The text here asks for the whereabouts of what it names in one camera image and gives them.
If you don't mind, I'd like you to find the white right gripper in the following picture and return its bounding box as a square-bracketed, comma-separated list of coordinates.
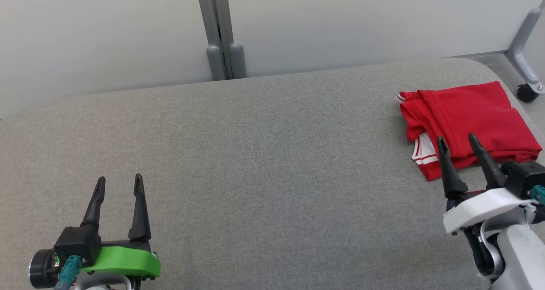
[437, 133, 535, 235]

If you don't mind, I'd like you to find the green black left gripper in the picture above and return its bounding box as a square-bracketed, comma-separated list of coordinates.
[80, 173, 161, 280]

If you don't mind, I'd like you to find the red basketball jersey white trim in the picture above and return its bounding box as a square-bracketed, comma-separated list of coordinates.
[396, 80, 543, 182]

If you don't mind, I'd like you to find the black caster wheel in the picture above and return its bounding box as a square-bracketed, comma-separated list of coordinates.
[516, 83, 540, 104]

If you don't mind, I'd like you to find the grey partition support leg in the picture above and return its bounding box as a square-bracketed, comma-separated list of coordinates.
[506, 0, 545, 92]

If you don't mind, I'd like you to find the teal left cable connector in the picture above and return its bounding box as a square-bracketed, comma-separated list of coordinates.
[54, 256, 82, 290]

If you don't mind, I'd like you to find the grey double partition post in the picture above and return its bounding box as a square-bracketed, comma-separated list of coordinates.
[195, 0, 247, 82]

